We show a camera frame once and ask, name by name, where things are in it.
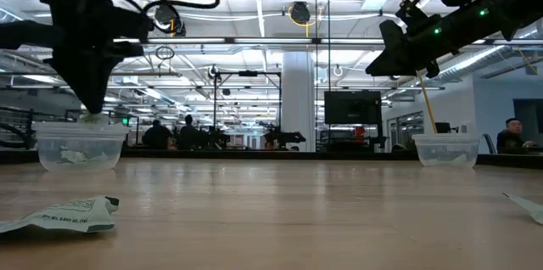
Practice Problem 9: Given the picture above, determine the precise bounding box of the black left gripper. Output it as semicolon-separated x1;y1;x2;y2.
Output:
0;0;154;115

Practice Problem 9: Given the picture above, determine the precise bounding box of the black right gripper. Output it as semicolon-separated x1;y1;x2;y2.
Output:
365;14;466;79

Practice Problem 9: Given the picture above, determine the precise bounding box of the ceiling air vent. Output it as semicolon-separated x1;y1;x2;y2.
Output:
360;0;389;11

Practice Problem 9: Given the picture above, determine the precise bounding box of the clear plastic container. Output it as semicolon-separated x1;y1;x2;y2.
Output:
31;121;132;173
411;132;481;168

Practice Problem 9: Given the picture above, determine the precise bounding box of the large black monitor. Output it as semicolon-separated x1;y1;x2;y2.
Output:
324;90;383;126

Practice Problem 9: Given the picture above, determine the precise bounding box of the black metal railing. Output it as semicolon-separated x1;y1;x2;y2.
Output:
0;106;36;150

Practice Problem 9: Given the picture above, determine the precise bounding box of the person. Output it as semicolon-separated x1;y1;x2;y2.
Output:
495;117;538;155
141;119;176;150
177;114;200;150

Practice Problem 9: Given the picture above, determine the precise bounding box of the white building column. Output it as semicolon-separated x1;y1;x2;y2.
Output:
282;51;316;153

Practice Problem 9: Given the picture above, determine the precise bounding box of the black overhead light bar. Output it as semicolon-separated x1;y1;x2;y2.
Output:
110;37;385;46

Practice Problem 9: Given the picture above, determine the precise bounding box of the office chair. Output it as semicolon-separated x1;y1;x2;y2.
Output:
482;132;498;155

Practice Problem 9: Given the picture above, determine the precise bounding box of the yellow hanging cable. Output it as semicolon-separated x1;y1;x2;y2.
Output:
394;0;438;135

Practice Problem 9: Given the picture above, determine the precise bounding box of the black vertical hanging cable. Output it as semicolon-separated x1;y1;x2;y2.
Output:
314;0;319;152
327;0;332;152

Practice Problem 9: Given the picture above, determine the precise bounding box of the black hanging cable loop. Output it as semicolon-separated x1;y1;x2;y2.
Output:
154;45;176;61

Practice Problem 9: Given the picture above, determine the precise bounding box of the black ceiling cable reel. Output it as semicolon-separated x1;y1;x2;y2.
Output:
288;1;324;28
153;3;187;37

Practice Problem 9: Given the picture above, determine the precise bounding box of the black robot rig frame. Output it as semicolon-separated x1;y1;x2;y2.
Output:
213;70;283;152

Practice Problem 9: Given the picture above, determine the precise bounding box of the dark wall window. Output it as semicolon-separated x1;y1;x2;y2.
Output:
512;98;543;155

